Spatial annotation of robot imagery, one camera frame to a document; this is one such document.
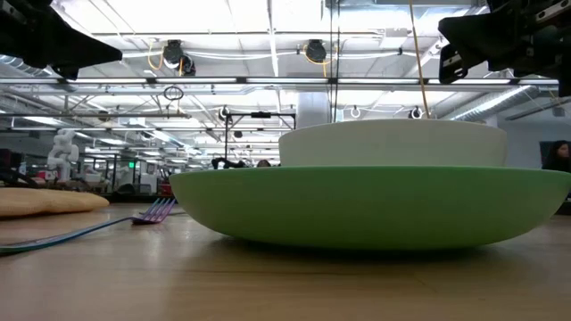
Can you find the black ceiling cable reel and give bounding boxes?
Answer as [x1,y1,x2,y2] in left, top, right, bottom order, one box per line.
[180,53,196,77]
[304,38,328,64]
[161,38,186,69]

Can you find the tan cloth napkin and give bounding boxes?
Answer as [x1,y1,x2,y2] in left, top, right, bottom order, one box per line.
[0,185,111,218]

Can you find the long ceiling light bar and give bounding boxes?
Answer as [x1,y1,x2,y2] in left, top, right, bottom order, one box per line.
[78,76,559,86]

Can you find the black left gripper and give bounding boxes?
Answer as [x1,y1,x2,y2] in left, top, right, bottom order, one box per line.
[0,0,123,80]

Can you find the black vertical hanging cables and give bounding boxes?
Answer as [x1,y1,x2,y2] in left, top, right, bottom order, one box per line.
[329,0,342,121]

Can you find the black metal stand frame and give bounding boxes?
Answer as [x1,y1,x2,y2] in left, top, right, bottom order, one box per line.
[224,111,298,169]

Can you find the iridescent metal fork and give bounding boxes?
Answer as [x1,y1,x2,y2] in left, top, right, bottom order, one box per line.
[0,197,178,257]

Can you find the dark wall window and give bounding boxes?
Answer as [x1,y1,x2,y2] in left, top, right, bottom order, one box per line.
[539,141,571,170]

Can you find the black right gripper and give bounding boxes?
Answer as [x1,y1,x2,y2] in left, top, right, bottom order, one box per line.
[437,0,571,97]

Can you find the yellow hanging cable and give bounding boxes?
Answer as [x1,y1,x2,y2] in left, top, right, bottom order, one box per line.
[409,0,432,120]

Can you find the green plate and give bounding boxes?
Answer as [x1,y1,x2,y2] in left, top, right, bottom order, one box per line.
[169,165,571,251]

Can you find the white bowl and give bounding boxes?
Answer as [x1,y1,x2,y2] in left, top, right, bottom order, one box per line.
[278,118,509,169]

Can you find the white building column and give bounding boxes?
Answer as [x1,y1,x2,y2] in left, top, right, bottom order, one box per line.
[296,91,332,130]

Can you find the silver ventilation duct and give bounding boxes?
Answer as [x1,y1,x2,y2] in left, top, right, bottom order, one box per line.
[445,84,571,125]

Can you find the black hanging cable loop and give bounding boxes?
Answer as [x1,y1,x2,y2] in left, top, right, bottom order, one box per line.
[162,85,185,102]

